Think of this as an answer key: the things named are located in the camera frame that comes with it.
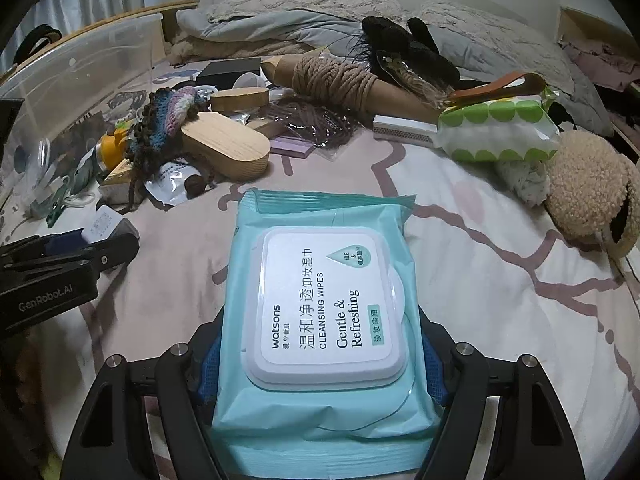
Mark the beige fleece blanket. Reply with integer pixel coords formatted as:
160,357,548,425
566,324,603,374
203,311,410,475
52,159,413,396
167,35,311,63

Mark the black box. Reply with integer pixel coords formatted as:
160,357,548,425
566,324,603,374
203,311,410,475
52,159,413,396
196,58,262,88

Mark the white fluffy item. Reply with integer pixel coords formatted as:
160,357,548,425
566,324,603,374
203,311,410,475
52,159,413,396
495,157,551,207

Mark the white cup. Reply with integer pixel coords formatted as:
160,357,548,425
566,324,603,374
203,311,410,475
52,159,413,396
235,72,266,92

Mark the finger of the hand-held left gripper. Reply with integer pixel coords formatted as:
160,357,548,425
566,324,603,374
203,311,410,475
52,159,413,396
0,230,87,267
30,232,141,276

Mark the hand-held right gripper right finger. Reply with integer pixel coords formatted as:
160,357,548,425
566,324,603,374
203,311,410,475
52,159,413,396
417,304,586,480

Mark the blue brown crocheted pouch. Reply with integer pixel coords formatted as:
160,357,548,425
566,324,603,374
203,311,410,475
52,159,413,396
122,86,211,213

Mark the green hair clip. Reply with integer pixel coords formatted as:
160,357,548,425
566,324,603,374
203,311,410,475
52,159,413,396
45,187,71,226

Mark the wooden wall cabinet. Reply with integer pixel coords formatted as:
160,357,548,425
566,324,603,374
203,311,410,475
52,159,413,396
557,6,640,161

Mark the rope spool on cardboard cone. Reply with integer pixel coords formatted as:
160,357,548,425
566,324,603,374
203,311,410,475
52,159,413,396
262,55,451,121

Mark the small oval wooden block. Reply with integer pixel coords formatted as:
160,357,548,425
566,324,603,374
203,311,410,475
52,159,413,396
210,86,271,113

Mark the white sachet packet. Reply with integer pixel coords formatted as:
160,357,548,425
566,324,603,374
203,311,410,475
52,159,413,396
144,162,206,207

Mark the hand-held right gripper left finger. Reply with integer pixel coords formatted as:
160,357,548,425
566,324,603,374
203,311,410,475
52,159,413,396
60,304,236,480

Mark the wooden bedside shelf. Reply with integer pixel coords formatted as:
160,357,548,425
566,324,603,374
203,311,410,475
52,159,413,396
0,2,201,86

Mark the purple block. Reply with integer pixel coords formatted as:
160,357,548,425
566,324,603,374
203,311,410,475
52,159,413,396
270,135,313,159

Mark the pile of clothes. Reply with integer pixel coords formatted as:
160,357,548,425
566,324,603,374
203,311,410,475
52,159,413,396
562,37,640,91

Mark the large oval wooden block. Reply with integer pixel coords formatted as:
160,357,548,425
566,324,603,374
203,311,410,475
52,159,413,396
180,112,271,181

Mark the black visor cap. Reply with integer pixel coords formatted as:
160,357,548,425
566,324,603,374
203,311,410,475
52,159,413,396
12,25,63,66

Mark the light blue wet wipes pack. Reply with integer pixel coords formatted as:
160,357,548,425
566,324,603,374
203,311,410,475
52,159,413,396
210,187,443,476

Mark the yellow toy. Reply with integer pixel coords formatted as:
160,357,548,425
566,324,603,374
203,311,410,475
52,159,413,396
96,127,132,171

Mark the flat wooden piece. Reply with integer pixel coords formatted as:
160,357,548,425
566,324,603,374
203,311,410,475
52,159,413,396
247,117,286,137

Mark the grey duvet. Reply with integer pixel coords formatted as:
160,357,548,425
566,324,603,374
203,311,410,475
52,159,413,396
177,7,616,136

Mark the clear plastic storage bin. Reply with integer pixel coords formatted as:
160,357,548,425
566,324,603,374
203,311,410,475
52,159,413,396
0,12,166,221

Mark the bag of purple braids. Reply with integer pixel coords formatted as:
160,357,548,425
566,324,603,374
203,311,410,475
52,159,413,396
260,96,361,161

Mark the black feathery accessory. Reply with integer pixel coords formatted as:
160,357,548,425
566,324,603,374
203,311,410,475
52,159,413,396
361,16,461,88

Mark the white charger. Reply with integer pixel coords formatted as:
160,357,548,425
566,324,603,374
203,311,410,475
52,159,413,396
81,205,140,246

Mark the small tan box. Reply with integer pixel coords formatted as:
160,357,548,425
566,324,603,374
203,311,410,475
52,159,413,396
97,160,138,191

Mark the green dotted tissue pouch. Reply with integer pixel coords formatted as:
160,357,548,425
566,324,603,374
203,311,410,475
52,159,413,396
437,72,561,163

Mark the white ribbed box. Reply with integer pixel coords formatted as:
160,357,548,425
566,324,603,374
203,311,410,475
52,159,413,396
372,114,441,148

